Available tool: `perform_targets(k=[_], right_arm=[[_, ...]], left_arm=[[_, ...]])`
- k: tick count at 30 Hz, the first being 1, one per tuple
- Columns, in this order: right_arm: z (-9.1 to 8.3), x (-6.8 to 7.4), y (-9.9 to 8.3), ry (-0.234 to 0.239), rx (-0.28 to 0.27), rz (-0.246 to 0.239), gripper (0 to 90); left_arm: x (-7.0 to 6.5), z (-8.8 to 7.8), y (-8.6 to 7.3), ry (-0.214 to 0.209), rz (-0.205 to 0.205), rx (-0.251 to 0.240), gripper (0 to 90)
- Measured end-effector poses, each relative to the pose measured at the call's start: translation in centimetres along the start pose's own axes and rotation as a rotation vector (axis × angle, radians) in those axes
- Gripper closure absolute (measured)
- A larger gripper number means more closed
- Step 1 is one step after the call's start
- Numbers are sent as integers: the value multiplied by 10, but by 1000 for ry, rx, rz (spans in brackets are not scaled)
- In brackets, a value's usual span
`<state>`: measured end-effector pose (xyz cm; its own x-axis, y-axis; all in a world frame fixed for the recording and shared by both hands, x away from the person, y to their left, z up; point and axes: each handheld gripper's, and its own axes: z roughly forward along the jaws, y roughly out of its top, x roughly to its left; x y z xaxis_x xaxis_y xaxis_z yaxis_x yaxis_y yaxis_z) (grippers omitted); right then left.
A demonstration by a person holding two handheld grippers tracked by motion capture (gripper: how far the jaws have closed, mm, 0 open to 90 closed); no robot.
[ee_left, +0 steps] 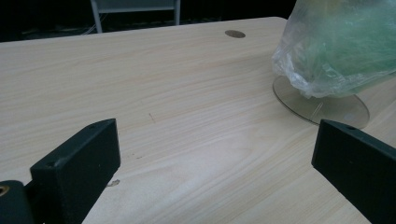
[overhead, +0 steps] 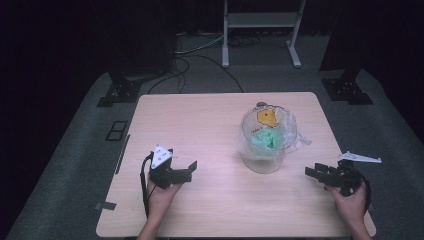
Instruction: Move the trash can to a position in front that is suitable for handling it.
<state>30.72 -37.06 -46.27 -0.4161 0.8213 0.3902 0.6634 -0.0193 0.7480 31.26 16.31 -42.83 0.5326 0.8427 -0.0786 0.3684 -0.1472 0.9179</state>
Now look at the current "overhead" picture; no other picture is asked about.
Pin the black stand base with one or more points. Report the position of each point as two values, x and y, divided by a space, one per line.
346 90
120 91

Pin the green toy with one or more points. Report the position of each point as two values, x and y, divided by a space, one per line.
266 139

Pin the dark equipment cabinet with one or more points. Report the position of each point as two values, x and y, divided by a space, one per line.
143 40

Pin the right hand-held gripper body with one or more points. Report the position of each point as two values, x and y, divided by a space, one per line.
346 176

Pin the dark tape piece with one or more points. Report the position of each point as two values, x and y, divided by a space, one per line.
105 206

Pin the person's left hand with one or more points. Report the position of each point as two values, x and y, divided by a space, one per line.
161 200

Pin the clear plastic container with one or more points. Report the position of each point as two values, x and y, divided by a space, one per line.
263 163

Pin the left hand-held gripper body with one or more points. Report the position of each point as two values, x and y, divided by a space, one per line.
161 166

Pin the clear plastic bag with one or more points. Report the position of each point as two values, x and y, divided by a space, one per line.
300 140

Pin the person's right hand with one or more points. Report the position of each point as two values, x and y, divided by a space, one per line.
350 206

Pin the yellow wrapper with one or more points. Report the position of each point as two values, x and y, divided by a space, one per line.
266 117

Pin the white metal stand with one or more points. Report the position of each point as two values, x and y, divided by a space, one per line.
260 19

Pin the black double frame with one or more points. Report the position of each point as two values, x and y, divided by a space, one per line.
116 130

